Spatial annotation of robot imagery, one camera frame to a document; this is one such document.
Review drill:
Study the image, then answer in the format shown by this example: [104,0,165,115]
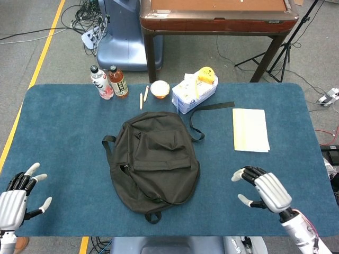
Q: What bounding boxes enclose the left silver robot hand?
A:
[0,162,53,233]

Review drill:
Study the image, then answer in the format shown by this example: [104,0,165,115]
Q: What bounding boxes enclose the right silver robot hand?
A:
[231,166,293,214]

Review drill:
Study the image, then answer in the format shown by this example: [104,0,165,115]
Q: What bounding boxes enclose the black fabric backpack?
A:
[101,101,235,225]

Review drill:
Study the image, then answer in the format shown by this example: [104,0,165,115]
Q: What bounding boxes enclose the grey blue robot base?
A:
[110,236,268,254]

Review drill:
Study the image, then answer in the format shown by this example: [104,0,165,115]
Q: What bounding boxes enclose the white yellow booklet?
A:
[232,107,271,153]

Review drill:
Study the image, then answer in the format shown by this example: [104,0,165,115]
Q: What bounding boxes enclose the black floor box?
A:
[319,144,339,166]

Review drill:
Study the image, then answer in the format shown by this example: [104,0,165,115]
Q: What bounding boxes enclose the blue felt table mat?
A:
[0,83,339,238]

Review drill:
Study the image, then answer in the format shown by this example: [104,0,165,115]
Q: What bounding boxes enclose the white grey power strip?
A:
[317,88,339,106]

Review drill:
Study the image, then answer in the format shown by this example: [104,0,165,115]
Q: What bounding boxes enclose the white blue tissue pack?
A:
[172,71,219,115]

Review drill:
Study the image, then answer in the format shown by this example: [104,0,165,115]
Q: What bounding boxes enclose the yellow tape measure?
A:
[194,66,215,100]

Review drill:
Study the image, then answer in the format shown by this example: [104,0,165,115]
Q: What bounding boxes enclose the black tripod stand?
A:
[234,0,321,83]

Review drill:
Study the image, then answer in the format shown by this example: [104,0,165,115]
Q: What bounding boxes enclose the white pink drink bottle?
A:
[90,65,115,101]

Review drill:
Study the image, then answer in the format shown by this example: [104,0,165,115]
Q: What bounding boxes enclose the orange cup white lid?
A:
[150,80,171,99]

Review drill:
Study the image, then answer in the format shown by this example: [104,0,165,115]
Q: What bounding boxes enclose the brown tea bottle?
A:
[108,65,130,98]

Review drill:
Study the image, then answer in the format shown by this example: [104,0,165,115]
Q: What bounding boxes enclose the brown wooden mahjong table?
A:
[139,0,300,84]

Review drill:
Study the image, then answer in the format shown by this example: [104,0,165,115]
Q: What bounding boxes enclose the white power strip with plugs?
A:
[81,29,103,50]

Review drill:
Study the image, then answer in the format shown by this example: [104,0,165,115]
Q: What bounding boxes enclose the blue grey machine base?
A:
[96,0,164,71]

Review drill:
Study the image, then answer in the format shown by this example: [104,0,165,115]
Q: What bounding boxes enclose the red floor cable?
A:
[315,129,339,146]

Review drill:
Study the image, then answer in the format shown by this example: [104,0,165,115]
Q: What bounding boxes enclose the tangled black floor cables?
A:
[60,0,111,56]

